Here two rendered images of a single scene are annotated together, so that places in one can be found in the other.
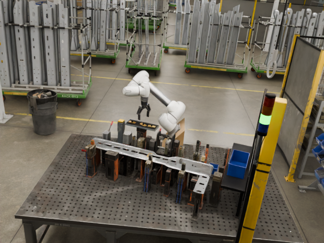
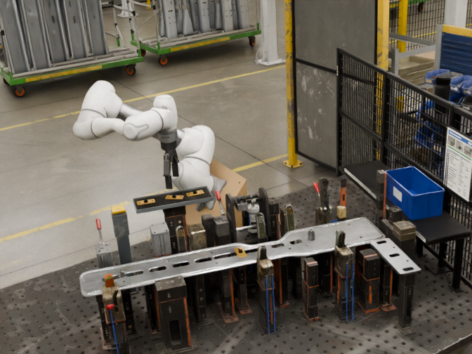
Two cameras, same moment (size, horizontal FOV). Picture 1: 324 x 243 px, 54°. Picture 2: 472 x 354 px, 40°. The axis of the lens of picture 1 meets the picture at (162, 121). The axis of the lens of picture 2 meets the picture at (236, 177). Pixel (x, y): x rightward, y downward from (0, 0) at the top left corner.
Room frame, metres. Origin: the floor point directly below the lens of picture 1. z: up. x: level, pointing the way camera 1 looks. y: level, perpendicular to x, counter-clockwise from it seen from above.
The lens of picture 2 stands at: (0.72, 1.43, 2.52)
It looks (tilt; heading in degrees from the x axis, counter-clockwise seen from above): 24 degrees down; 329
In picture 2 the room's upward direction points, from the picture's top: 4 degrees counter-clockwise
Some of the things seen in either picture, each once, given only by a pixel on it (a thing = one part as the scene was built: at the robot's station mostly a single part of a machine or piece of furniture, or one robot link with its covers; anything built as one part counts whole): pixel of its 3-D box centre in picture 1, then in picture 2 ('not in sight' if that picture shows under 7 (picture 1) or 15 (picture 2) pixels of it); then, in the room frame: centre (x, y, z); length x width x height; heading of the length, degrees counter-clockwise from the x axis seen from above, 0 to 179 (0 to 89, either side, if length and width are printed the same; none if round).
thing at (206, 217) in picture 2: (148, 152); (210, 252); (3.13, 0.13, 0.90); 0.05 x 0.05 x 0.40; 73
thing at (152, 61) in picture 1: (146, 39); not in sight; (9.95, 0.68, 0.88); 1.91 x 1.00 x 1.76; 0
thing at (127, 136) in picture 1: (127, 149); (164, 266); (3.15, 0.37, 0.90); 0.13 x 0.10 x 0.41; 163
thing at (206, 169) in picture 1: (147, 155); (237, 255); (2.90, 0.12, 1.00); 1.38 x 0.22 x 0.02; 73
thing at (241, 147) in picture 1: (238, 165); (400, 197); (2.83, -0.82, 1.02); 0.90 x 0.22 x 0.03; 163
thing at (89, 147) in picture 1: (90, 160); (117, 326); (2.89, 0.72, 0.88); 0.15 x 0.11 x 0.36; 163
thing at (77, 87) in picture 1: (43, 59); not in sight; (6.74, 2.66, 0.88); 1.93 x 1.01 x 1.76; 95
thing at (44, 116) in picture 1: (44, 112); not in sight; (5.13, 2.09, 0.36); 0.54 x 0.50 x 0.73; 179
